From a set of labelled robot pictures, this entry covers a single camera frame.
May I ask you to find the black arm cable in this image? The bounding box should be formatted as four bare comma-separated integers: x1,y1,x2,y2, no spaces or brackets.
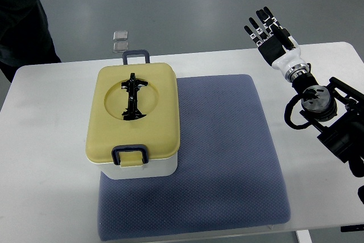
285,94,313,130

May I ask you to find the person in dark clothes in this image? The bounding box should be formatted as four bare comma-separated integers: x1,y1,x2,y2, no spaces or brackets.
1,0,61,82

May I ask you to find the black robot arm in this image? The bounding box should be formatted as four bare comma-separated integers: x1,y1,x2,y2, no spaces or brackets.
284,73,363,178

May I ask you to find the upper floor metal plate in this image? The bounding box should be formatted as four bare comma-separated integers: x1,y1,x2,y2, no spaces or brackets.
113,30,128,41

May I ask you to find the yellow box lid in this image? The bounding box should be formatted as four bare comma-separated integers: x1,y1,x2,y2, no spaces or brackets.
85,50,180,167

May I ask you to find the white storage box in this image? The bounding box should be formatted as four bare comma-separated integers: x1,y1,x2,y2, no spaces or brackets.
97,153,178,180

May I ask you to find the blue fabric cushion mat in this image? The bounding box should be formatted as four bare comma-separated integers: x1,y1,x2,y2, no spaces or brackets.
98,75,291,241

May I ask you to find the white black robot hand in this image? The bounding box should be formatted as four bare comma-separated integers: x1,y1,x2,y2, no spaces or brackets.
244,7,311,83

